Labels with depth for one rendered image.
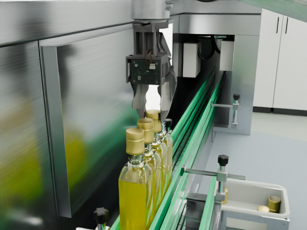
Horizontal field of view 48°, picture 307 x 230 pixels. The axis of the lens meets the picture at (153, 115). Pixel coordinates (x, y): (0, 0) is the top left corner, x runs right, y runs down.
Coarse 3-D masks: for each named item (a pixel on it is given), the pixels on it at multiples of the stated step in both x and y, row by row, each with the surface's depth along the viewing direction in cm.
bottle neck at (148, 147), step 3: (144, 144) 70; (147, 144) 70; (150, 144) 70; (144, 147) 70; (147, 147) 70; (150, 147) 70; (147, 150) 70; (150, 150) 71; (144, 153) 70; (147, 153) 70
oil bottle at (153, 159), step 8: (152, 152) 71; (144, 160) 70; (152, 160) 70; (160, 160) 73; (152, 168) 70; (160, 168) 74; (160, 176) 75; (160, 184) 75; (160, 192) 76; (160, 200) 77
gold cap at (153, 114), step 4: (148, 112) 74; (152, 112) 74; (156, 112) 74; (148, 116) 74; (152, 116) 74; (156, 116) 74; (156, 120) 74; (156, 124) 74; (160, 124) 75; (156, 128) 74; (160, 128) 75; (156, 132) 75
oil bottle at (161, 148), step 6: (156, 144) 76; (162, 144) 77; (156, 150) 75; (162, 150) 75; (162, 156) 75; (162, 162) 75; (162, 168) 76; (162, 174) 76; (162, 180) 77; (162, 186) 77; (162, 192) 78; (162, 198) 78
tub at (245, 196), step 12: (216, 180) 111; (228, 180) 111; (240, 180) 111; (228, 192) 112; (240, 192) 111; (252, 192) 110; (264, 192) 109; (276, 192) 108; (228, 204) 110; (240, 204) 110; (252, 204) 110; (264, 204) 110; (288, 204) 98; (276, 216) 93; (288, 216) 94
